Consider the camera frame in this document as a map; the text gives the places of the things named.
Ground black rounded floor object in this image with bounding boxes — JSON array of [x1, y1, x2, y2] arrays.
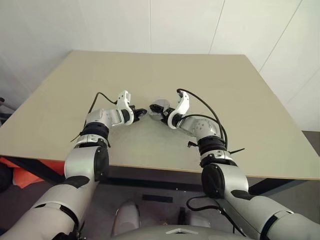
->
[[0, 164, 16, 194]]

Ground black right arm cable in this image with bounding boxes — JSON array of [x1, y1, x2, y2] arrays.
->
[[176, 88, 229, 152]]

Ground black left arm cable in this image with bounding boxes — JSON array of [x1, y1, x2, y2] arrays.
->
[[84, 91, 119, 126]]

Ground silver rounded robot leg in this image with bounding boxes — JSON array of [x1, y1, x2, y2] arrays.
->
[[113, 198, 141, 236], [177, 206, 213, 229]]

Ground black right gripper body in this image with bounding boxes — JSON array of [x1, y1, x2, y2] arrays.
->
[[159, 107, 175, 125]]

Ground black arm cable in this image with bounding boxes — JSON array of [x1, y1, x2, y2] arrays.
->
[[176, 88, 229, 152], [84, 91, 119, 126]]

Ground black metal table frame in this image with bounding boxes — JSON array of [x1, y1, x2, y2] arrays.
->
[[0, 156, 312, 196]]

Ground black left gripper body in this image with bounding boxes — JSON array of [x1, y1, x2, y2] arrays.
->
[[129, 106, 141, 124]]

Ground silver motor housing with lid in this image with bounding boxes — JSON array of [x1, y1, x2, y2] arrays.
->
[[148, 98, 174, 121]]

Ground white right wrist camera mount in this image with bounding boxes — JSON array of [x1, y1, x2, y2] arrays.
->
[[166, 90, 191, 130]]

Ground grey robot torso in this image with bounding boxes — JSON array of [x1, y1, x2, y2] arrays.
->
[[109, 223, 242, 240]]

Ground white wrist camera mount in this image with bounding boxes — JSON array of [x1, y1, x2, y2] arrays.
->
[[115, 90, 135, 125], [166, 90, 191, 130]]

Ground orange sheet on floor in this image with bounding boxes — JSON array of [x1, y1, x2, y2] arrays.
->
[[0, 156, 65, 190]]

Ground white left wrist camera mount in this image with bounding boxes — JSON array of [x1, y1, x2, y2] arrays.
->
[[115, 90, 135, 125]]

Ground black tape strip on floor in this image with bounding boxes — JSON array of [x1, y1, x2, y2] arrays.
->
[[141, 194, 174, 204]]

